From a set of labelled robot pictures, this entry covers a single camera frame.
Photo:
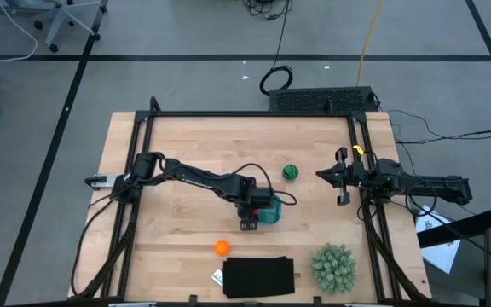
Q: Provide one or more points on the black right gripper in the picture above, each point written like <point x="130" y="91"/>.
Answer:
<point x="354" y="177"/>

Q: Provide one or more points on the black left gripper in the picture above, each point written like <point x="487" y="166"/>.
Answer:
<point x="250" y="222"/>

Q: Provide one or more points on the teal plastic basket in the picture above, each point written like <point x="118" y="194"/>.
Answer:
<point x="276" y="214"/>

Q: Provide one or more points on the orange toy fruit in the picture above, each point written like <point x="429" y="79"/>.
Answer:
<point x="222" y="247"/>

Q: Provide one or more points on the green striped toy watermelon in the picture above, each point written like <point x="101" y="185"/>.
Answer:
<point x="290" y="172"/>

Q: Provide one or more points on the yellow tag on right arm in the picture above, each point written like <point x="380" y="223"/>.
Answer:
<point x="358" y="149"/>

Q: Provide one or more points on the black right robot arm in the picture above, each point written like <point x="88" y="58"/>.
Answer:
<point x="424" y="185"/>

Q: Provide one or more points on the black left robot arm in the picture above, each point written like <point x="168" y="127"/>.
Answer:
<point x="194" y="179"/>

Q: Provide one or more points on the black folded cloth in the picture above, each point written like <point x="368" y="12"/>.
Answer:
<point x="258" y="277"/>

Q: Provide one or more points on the white paper tag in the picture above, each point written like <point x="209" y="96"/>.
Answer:
<point x="217" y="277"/>

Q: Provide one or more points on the black mesh computer case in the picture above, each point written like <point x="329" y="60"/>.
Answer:
<point x="322" y="100"/>

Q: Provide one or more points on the potted green succulent plant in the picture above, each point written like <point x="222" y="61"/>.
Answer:
<point x="333" y="268"/>

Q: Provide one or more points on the white paper sheet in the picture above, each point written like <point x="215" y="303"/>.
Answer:
<point x="439" y="251"/>

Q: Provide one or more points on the black beam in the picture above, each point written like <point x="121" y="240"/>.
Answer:
<point x="463" y="228"/>

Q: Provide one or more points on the grey office chair base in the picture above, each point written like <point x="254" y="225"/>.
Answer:
<point x="64" y="19"/>

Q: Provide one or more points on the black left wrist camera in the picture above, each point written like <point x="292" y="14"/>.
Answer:
<point x="263" y="198"/>

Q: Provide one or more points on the black metal table frame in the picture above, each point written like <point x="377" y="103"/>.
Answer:
<point x="250" y="114"/>

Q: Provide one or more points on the silver base bracket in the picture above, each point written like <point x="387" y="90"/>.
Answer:
<point x="105" y="181"/>

